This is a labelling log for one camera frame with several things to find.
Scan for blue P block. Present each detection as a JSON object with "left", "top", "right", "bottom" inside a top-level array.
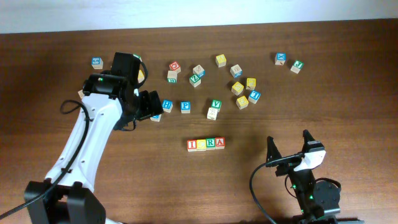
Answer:
[{"left": 180, "top": 101, "right": 191, "bottom": 114}]

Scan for blue block far left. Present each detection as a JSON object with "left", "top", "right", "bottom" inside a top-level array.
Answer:
[{"left": 91, "top": 57, "right": 103, "bottom": 70}]

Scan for wooden block blue side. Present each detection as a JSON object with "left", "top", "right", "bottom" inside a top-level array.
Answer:
[{"left": 193, "top": 65, "right": 205, "bottom": 78}]

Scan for blue X block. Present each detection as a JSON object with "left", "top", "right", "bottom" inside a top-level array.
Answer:
[{"left": 274, "top": 52, "right": 287, "bottom": 65}]

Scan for yellow block right pair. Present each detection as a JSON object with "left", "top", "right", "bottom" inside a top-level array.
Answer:
[{"left": 137, "top": 70, "right": 146, "bottom": 83}]

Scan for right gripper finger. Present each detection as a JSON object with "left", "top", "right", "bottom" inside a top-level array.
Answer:
[
  {"left": 303, "top": 129, "right": 317, "bottom": 144},
  {"left": 266, "top": 136, "right": 282, "bottom": 167}
]

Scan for green L block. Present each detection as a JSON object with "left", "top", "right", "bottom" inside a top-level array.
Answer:
[{"left": 133, "top": 54, "right": 142, "bottom": 62}]

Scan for red A block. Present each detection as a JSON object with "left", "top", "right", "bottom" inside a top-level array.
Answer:
[{"left": 215, "top": 137, "right": 225, "bottom": 149}]

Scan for yellow block upper right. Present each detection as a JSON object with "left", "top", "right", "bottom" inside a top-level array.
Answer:
[{"left": 246, "top": 78, "right": 256, "bottom": 90}]

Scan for green V block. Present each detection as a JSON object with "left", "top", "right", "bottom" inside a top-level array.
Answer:
[{"left": 211, "top": 100, "right": 222, "bottom": 112}]

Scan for pale wooden block centre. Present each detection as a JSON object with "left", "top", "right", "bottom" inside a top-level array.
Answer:
[{"left": 206, "top": 107, "right": 218, "bottom": 121}]

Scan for green Z block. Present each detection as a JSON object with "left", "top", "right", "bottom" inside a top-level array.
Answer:
[{"left": 189, "top": 74, "right": 201, "bottom": 88}]

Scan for red I block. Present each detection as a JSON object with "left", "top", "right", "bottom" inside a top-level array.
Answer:
[{"left": 187, "top": 139, "right": 197, "bottom": 152}]

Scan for wooden block blue edge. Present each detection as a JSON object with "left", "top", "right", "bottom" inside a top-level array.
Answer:
[{"left": 230, "top": 64, "right": 243, "bottom": 78}]

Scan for yellow block lower cluster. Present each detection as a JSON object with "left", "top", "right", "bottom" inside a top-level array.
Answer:
[{"left": 236, "top": 96, "right": 249, "bottom": 110}]

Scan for green R block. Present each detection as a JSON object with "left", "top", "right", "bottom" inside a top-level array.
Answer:
[{"left": 206, "top": 138, "right": 216, "bottom": 150}]

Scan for yellow C block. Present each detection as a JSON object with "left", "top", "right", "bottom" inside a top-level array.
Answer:
[{"left": 196, "top": 139, "right": 206, "bottom": 151}]

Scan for red number block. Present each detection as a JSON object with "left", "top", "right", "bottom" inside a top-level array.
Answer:
[{"left": 169, "top": 61, "right": 181, "bottom": 73}]

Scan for wooden block green side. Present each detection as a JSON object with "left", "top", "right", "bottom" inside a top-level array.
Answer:
[{"left": 167, "top": 70, "right": 178, "bottom": 83}]

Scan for yellow block top centre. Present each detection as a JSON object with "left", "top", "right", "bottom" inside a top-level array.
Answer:
[{"left": 216, "top": 54, "right": 226, "bottom": 68}]

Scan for wooden block red side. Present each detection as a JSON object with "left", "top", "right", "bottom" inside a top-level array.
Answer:
[{"left": 78, "top": 90, "right": 84, "bottom": 99}]

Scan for blue block lower centre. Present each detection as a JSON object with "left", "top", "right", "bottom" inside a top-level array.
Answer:
[{"left": 150, "top": 114, "right": 162, "bottom": 122}]

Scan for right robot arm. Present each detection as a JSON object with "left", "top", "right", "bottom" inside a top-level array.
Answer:
[{"left": 266, "top": 130, "right": 341, "bottom": 223}]

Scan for green J block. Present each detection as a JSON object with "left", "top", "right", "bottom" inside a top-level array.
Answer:
[{"left": 290, "top": 60, "right": 304, "bottom": 74}]

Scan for blue H block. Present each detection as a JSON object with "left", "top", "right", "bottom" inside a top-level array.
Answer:
[{"left": 162, "top": 100, "right": 174, "bottom": 113}]

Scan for blue block right cluster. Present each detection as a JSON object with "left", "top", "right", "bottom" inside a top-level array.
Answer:
[{"left": 248, "top": 90, "right": 261, "bottom": 104}]

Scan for yellow block centre right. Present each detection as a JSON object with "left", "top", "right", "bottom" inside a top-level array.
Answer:
[{"left": 231, "top": 82, "right": 244, "bottom": 96}]

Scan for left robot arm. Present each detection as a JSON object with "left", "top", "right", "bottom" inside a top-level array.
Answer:
[{"left": 24, "top": 52, "right": 164, "bottom": 224}]

